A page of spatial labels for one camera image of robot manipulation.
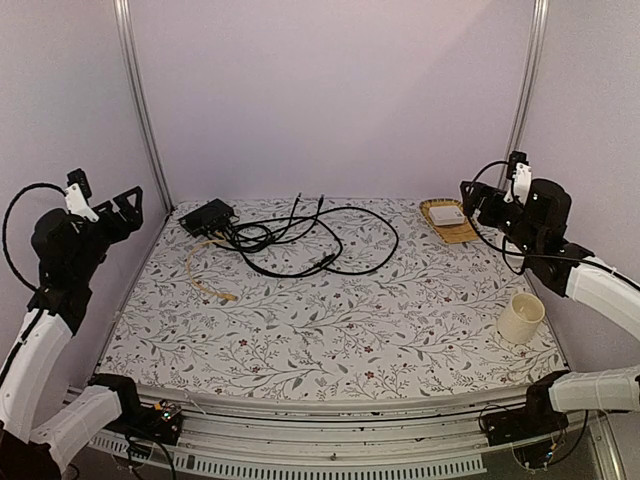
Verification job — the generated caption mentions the black network switch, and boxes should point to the black network switch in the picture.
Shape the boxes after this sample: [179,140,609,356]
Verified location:
[179,199,235,237]

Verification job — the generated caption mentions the woven bamboo tray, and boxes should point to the woven bamboo tray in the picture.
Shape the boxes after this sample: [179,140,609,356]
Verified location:
[419,198,479,245]

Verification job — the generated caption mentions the right aluminium frame post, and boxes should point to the right aluminium frame post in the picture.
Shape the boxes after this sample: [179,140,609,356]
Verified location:
[505,0,550,157]

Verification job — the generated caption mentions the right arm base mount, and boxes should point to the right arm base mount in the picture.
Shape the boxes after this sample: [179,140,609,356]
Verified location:
[478,405,569,446]

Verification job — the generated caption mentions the front aluminium rail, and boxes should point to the front aluminium rail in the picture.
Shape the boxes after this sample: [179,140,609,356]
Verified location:
[77,388,624,479]

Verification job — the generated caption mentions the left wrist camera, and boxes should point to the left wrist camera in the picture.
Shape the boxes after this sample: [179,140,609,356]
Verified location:
[67,168,92,199]

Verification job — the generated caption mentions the floral table mat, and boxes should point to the floral table mat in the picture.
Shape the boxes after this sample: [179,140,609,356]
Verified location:
[98,199,566,401]

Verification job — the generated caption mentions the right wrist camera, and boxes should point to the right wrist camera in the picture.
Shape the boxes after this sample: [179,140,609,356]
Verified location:
[506,150,529,180]

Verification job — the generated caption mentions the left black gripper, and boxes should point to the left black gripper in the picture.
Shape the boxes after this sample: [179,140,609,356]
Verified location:
[71,185,144,281]

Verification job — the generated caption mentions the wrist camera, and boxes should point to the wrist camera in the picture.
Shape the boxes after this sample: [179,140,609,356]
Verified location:
[67,168,92,199]
[506,150,529,180]

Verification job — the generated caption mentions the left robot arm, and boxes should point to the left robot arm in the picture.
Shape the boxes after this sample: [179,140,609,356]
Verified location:
[1,181,149,479]

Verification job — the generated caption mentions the cream ribbed cup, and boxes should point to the cream ribbed cup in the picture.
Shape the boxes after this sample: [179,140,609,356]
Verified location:
[496,292,546,344]

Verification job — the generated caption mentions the black cable bundle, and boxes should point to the black cable bundle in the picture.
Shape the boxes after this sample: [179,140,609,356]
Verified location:
[215,192,400,279]

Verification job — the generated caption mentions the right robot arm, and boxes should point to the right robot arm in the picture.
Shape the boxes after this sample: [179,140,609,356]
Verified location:
[460,179,639,436]

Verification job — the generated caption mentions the white square box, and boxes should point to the white square box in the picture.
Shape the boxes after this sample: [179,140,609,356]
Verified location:
[428,205,466,227]

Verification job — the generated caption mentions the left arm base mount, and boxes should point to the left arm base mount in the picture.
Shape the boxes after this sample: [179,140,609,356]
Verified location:
[106,400,184,446]

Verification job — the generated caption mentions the yellow ethernet cable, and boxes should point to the yellow ethernet cable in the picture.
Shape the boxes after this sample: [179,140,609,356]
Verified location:
[185,238,238,303]

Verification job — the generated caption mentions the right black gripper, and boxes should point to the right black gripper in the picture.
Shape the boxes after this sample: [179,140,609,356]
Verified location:
[463,180,544,258]

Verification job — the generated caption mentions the aluminium frame post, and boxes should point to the aluminium frame post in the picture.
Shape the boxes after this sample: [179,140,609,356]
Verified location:
[113,0,174,214]
[505,0,550,157]

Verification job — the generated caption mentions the left aluminium frame post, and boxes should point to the left aluminium frame post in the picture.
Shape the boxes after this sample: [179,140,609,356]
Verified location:
[113,0,174,214]

